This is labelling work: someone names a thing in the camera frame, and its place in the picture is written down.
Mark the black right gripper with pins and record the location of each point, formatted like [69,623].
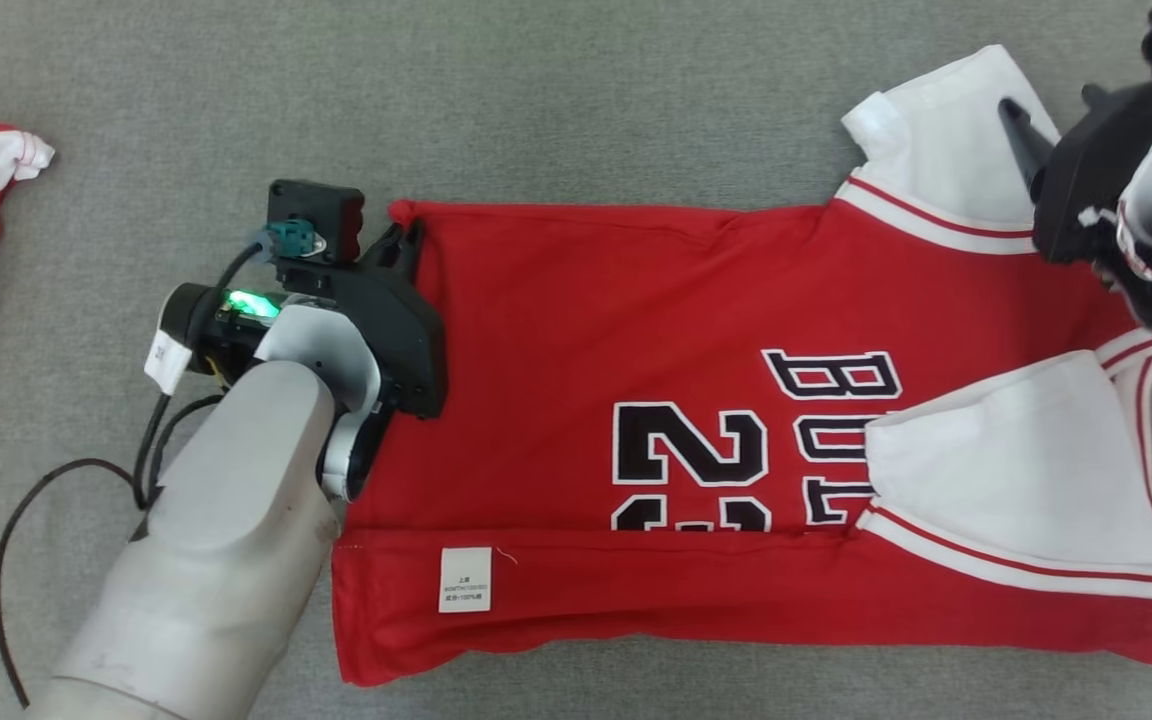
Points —
[1086,190]

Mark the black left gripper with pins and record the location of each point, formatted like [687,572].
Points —
[406,340]

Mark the red basketball jersey white sleeves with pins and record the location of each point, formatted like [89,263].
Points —
[576,330]

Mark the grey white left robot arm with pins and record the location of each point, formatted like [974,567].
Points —
[226,520]

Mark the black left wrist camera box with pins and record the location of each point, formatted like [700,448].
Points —
[321,215]

